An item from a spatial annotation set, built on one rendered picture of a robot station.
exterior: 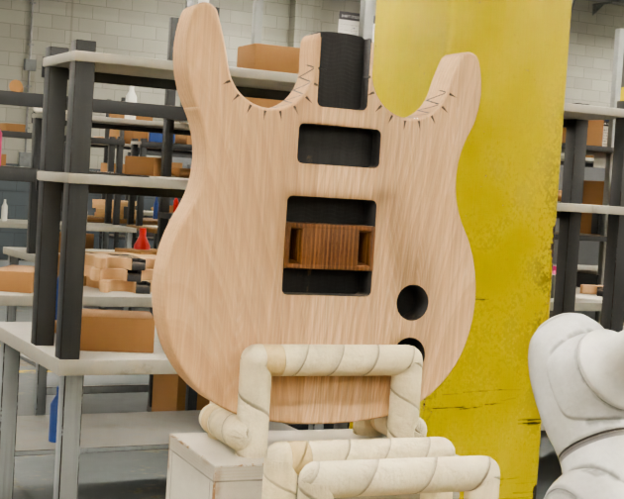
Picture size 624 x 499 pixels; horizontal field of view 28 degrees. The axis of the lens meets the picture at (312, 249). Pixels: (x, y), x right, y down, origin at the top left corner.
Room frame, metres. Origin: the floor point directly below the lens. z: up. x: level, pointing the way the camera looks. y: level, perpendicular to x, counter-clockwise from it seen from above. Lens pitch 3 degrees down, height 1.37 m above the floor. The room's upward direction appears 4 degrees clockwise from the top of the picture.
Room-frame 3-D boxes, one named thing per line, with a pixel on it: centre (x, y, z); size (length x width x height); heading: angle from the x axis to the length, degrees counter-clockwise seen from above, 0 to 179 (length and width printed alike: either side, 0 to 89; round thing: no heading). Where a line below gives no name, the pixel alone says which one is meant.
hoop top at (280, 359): (1.25, -0.03, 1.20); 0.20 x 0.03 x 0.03; 114
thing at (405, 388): (1.28, -0.11, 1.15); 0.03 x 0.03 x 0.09
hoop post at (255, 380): (1.21, 0.05, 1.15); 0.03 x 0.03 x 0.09
